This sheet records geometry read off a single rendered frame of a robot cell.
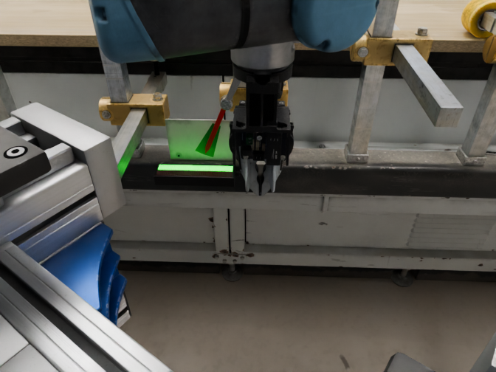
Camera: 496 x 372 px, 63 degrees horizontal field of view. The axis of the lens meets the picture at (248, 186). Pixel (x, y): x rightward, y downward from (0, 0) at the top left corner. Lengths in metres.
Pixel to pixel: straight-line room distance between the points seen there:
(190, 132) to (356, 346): 0.90
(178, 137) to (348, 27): 0.59
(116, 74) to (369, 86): 0.49
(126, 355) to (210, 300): 1.20
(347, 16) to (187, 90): 0.77
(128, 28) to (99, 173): 0.18
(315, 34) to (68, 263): 0.31
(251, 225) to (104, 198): 0.95
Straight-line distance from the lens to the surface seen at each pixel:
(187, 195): 1.02
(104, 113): 0.89
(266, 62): 0.47
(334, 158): 0.92
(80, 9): 1.30
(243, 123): 0.50
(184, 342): 1.42
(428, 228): 1.47
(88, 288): 0.41
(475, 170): 1.00
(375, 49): 0.80
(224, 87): 0.83
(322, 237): 1.42
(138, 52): 0.32
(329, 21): 0.34
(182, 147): 0.89
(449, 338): 1.56
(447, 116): 0.61
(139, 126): 0.81
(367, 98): 0.85
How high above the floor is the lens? 1.21
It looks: 38 degrees down
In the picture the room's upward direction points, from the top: straight up
